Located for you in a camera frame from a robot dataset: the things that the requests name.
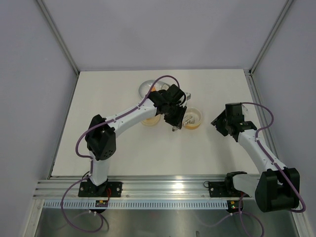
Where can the aluminium front rail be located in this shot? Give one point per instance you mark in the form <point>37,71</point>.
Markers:
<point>138,187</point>

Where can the aluminium frame post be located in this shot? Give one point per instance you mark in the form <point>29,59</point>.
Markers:
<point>271,35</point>
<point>57,35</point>

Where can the white slotted cable duct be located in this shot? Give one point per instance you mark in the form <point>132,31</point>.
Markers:
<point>139,204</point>

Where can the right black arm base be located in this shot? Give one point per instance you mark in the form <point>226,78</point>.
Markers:
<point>219,190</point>

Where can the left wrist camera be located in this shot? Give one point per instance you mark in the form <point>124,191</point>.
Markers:
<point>170,96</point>

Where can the round cream lunch box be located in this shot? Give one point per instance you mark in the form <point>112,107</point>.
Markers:
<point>198,118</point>

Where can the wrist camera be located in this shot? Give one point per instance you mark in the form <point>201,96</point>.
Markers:
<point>170,96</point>
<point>236,109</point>

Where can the white black sushi piece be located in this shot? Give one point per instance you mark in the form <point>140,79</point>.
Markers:
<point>165,87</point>

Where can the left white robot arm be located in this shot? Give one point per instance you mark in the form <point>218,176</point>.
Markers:
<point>101,139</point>

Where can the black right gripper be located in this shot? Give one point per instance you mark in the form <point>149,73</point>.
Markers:
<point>217,121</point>

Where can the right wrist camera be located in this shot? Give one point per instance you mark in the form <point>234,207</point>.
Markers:
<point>236,109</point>

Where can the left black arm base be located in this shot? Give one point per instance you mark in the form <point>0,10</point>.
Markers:
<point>108,189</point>

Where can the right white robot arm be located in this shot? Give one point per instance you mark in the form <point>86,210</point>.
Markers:
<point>278,186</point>

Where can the left aluminium frame post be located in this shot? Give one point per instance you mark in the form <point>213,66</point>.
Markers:
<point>57,35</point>

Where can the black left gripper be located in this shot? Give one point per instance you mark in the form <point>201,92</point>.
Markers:
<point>177,122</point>

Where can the right aluminium frame post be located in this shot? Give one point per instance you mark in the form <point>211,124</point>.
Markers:
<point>271,35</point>

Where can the white oval plate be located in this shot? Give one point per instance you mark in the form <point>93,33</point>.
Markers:
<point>145,86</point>

